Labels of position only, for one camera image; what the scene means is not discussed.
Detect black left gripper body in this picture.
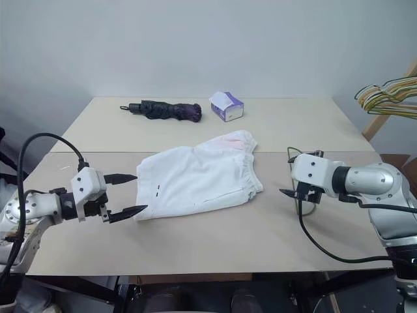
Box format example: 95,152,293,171
83,191,111,224

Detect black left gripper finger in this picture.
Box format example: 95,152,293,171
103,173,138,186
108,204,149,224

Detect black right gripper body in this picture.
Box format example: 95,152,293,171
295,182,323,203

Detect grey wire hanger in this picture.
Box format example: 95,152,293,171
286,146,317,216

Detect white shorts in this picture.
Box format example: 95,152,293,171
133,129,264,222

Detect wooden clothes rack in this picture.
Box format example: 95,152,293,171
360,60,417,143

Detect bunch of coloured hangers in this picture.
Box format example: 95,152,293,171
358,81,417,115

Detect brown cardboard box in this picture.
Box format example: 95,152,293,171
379,153,413,177

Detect folded black purple umbrella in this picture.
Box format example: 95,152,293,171
119,100,203,124

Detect dark rounded shape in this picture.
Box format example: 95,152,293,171
143,286,184,313
230,286,259,313

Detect purple tissue box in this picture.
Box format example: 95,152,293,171
210,91,245,123

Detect white tissue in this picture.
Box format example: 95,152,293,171
210,91,233,107

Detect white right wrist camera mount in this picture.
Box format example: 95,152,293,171
291,152,339,198

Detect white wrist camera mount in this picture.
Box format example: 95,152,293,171
291,152,339,198
70,167,107,223

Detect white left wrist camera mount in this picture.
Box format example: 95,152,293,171
70,167,107,223

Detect long looping black right cable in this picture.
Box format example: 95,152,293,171
296,198,394,263

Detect short black right cable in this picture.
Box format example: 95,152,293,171
338,194,417,215

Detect black metal table frame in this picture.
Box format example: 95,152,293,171
19,272,397,313

